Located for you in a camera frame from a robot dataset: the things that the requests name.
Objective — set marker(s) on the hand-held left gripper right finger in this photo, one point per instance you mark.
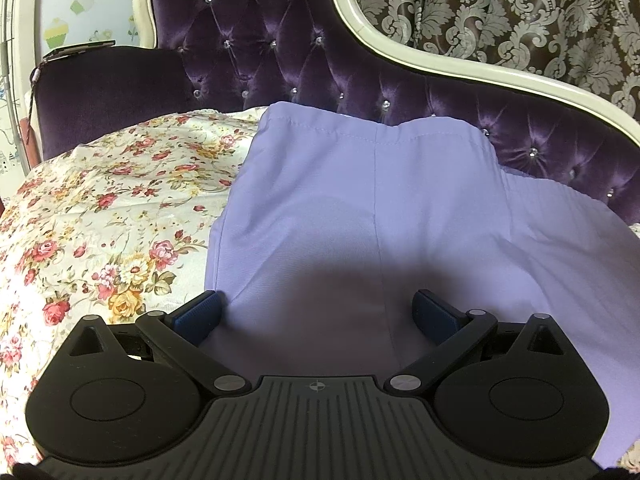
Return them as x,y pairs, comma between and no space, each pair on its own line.
435,312

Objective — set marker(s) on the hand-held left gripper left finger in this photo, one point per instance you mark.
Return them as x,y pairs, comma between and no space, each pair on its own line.
200,311

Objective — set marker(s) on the lavender pants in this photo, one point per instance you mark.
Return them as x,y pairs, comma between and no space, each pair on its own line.
350,200

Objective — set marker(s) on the floral printed blanket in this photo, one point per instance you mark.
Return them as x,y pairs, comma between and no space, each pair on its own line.
115,200

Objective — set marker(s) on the dark flat patterned case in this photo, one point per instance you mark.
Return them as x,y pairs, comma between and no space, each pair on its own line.
80,49

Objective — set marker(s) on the brown damask curtain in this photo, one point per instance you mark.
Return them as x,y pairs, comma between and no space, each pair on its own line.
500,5

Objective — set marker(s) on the white metal pole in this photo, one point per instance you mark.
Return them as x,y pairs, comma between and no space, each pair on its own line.
7,50

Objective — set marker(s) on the purple tufted sofa white frame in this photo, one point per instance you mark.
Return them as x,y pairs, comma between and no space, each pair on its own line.
260,35

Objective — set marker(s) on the cupcake wall sticker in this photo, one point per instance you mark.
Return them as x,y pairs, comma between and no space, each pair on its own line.
56,34
82,2

